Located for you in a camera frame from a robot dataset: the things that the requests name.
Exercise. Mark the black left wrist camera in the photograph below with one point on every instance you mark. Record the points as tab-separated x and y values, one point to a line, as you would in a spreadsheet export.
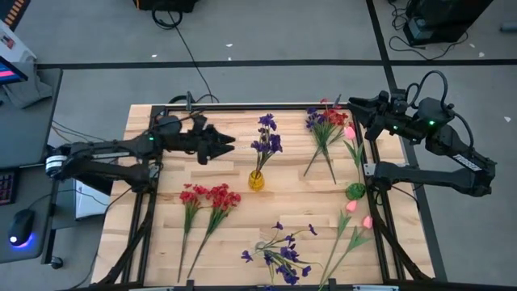
200	122

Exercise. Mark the white box under table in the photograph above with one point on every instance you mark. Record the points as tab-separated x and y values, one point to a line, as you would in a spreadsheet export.
91	204

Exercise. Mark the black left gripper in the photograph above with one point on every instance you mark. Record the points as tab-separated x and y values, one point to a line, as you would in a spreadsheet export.
182	141

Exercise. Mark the green flower stems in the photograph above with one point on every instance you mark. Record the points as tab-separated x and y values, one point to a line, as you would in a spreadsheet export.
288	254

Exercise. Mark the white container with sticker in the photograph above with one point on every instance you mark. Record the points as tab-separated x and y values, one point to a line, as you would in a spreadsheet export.
14	46

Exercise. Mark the black keyboard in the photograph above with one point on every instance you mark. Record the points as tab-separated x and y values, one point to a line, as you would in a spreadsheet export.
7	188

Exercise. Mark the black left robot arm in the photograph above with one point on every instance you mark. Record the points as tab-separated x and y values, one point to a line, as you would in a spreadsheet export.
105	169

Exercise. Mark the black aluminium table frame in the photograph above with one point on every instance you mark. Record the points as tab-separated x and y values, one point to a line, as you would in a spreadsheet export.
242	107

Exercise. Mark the yellow glass vase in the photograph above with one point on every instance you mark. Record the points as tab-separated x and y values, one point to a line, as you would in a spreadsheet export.
256	182

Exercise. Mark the green glass vase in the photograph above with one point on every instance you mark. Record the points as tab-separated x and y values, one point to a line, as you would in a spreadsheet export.
355	191

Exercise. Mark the computer monitor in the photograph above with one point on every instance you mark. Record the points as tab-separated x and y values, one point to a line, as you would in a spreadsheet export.
10	72

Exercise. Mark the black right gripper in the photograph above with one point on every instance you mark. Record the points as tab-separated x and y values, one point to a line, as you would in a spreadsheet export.
400	123

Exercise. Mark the black case on floor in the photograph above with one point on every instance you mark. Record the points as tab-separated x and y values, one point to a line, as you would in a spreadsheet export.
165	4

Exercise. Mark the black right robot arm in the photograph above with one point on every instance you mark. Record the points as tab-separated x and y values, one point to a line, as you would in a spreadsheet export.
424	178

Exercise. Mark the black computer mouse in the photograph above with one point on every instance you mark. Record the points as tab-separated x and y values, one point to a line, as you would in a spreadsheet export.
20	226

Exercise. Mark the black equipment cart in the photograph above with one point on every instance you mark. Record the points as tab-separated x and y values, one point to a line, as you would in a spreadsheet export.
444	16

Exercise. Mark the dark grey desk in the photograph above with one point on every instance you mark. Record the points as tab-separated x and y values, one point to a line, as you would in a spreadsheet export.
24	133

